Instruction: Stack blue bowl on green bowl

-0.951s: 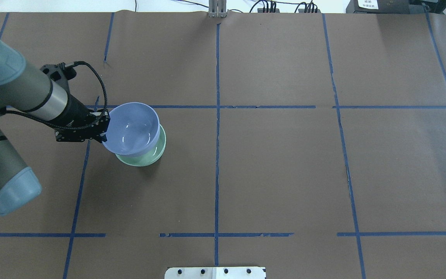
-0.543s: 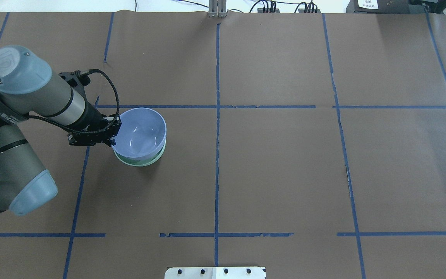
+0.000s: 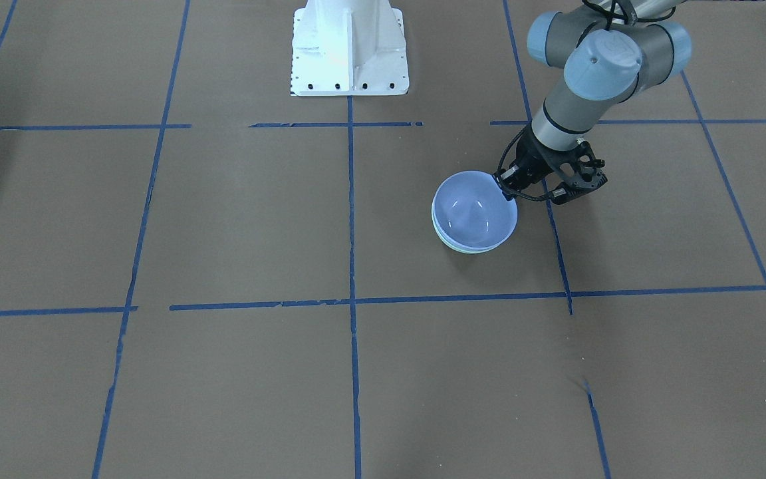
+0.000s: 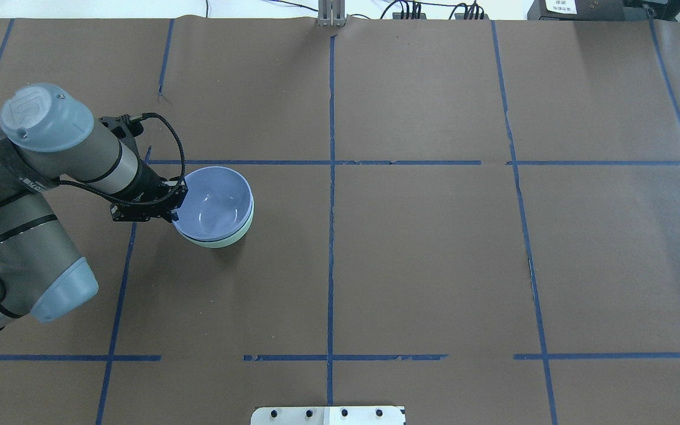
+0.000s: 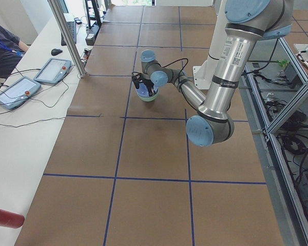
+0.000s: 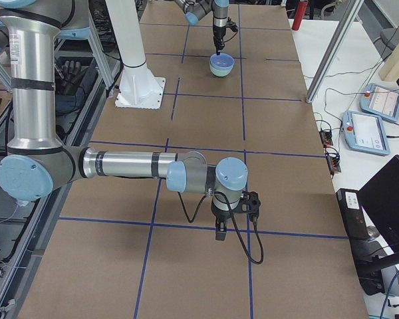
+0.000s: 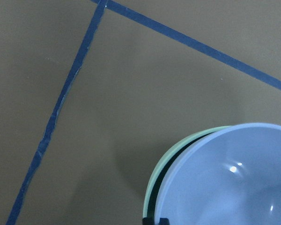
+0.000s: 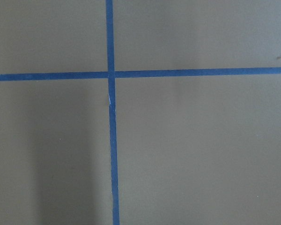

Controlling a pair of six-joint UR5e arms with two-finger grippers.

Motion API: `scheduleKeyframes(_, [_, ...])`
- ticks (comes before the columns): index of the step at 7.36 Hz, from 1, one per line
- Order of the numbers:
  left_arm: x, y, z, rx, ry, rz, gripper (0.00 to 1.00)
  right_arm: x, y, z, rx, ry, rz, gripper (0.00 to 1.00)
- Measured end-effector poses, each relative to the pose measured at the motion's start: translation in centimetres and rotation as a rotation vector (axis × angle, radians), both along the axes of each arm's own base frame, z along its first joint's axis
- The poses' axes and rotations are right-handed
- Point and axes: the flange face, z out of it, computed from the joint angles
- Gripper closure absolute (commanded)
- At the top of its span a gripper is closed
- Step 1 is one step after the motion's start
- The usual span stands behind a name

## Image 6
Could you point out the orange terminal board near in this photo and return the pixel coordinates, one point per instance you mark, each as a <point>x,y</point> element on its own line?
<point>332,157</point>

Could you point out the black laptop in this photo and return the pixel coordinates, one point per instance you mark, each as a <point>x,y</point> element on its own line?
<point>380,199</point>

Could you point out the far teach pendant tablet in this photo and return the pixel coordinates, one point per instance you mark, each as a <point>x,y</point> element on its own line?
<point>381,101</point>

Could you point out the orange terminal board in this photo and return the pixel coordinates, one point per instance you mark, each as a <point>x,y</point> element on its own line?
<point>332,157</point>
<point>326,137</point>

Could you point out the white pedestal column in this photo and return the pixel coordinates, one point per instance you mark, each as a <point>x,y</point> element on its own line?
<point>138,87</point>

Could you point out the blue bowl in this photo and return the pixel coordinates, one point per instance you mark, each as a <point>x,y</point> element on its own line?
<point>221,62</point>

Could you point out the teach pendant tablet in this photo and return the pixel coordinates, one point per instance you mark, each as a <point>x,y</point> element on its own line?
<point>381,101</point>
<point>365,133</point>

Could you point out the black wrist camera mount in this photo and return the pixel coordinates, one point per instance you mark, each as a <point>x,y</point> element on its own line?
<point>232,26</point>

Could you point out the orange terminal board far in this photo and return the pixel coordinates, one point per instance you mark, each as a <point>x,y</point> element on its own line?
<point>326,137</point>

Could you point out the aluminium frame post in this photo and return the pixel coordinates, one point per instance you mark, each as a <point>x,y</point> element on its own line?
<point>338,37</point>

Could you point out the green bowl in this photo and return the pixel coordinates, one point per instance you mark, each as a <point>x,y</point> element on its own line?
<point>220,72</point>

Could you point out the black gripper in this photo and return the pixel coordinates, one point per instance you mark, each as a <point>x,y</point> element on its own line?
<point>219,214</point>
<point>217,32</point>

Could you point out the red cylinder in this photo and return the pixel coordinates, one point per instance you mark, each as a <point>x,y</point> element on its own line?
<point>299,14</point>

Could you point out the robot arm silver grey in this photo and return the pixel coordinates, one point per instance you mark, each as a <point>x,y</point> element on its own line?
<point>194,11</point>
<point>38,163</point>

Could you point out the near teach pendant tablet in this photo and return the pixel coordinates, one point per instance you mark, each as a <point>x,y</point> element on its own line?
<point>365,133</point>

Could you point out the black box device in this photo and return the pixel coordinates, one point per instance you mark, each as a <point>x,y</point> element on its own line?
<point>364,246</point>

